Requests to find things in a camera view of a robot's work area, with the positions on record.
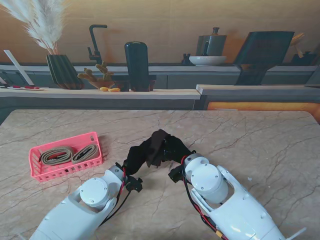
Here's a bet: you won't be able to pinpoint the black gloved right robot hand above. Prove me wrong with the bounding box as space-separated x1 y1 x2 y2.
159 134 197 166

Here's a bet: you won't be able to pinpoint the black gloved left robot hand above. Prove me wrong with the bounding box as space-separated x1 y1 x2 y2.
122 139 163 176

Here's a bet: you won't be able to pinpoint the dark brown woven belt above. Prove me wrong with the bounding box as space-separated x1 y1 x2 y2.
145 129 171 169

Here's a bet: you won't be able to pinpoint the beige woven belt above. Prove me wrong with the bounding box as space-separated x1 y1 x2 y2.
71 144 99 165
38 146 76 166

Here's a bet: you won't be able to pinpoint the pink plastic storage basket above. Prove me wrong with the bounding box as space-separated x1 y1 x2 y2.
28 131 104 184

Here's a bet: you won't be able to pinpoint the grey kitchen counter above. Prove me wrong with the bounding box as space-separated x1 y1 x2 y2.
0 61 320 89

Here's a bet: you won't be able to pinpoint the wooden bowl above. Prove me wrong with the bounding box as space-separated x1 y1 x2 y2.
87 79 116 90

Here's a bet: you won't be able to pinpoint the light wooden counter shelf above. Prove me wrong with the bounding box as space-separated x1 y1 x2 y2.
0 87 202 101

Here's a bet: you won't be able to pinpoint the small black countertop item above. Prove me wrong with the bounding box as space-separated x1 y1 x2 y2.
181 52 193 66

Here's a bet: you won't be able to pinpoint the green cactus plant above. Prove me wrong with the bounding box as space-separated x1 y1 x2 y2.
76 61 115 82

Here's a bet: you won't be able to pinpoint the white ceramic bowl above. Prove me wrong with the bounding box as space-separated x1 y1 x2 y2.
188 55 228 67

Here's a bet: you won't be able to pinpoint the black tall cylinder appliance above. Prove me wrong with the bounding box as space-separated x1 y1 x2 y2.
124 41 151 86

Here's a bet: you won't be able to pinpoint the pale stone counter slab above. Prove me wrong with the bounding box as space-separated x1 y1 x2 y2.
195 84 320 96

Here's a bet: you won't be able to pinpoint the grey lidded pot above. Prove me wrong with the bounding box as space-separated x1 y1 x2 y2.
195 26 228 57

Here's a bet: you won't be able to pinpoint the dark ribbed vase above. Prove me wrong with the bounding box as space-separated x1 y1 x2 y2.
45 54 85 90

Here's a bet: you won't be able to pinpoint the black kitchen faucet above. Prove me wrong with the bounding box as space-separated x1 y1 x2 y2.
87 24 108 65

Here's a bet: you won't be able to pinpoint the black angled slab stand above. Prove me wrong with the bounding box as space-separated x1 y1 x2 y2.
232 31 296 86

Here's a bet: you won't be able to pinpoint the white plate with red food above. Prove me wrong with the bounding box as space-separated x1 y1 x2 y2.
6 84 46 91

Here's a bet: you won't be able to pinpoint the white leaning board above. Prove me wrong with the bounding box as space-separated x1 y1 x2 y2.
3 49 35 86

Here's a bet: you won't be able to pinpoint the black utensil holder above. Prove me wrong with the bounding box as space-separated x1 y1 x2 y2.
291 50 320 66

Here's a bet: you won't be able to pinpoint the white pampas grass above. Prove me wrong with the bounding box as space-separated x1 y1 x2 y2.
0 0 67 55

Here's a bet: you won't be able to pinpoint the yellow kitchen utensils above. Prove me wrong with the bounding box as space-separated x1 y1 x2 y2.
289 31 306 47

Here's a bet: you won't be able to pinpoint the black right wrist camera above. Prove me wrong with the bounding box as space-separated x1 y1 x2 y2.
167 166 186 183

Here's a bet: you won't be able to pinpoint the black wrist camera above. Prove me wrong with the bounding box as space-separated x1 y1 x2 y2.
167 166 186 183
124 176 144 193

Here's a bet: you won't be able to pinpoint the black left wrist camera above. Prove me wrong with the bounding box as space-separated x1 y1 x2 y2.
124 176 144 193

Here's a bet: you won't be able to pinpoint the red black left arm cable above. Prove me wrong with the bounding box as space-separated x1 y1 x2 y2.
98 167 132 227

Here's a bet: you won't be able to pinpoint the red black arm cable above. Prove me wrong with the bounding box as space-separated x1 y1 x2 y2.
98 167 132 227
181 156 227 240

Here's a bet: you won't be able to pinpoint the red black right arm cable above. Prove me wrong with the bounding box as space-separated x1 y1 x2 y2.
181 156 227 240

